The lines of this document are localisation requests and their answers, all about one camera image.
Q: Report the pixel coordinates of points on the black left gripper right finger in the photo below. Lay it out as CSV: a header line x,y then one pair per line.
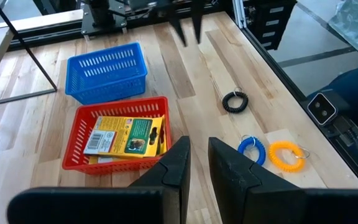
x,y
238,193

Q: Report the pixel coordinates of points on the black spiral wrist coil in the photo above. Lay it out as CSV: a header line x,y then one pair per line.
x,y
227,105

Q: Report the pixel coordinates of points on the silver aluminium extrusion post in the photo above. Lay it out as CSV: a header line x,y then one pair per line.
x,y
238,14

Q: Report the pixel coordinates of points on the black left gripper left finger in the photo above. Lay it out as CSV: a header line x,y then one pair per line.
x,y
166,193

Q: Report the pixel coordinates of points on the table-level camera box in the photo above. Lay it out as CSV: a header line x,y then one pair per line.
x,y
321,109

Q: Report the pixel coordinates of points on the blue plastic basket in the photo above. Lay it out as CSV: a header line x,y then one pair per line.
x,y
104,87

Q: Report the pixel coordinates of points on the black drawer cabinet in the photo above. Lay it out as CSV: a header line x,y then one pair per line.
x,y
272,21

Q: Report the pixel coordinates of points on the red plastic basket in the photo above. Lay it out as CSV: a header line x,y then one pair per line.
x,y
76,155

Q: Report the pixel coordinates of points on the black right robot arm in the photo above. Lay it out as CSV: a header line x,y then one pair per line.
x,y
102,15

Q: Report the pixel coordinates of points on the yellow-orange spiral wrist coil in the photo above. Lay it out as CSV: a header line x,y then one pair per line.
x,y
275,158

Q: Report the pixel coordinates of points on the blue spiral wrist coil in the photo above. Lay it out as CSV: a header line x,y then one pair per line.
x,y
259,149

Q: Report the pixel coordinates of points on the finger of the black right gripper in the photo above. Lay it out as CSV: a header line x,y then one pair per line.
x,y
197,18
179,29

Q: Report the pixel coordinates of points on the grey plastic bag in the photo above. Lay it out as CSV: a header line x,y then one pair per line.
x,y
356,21

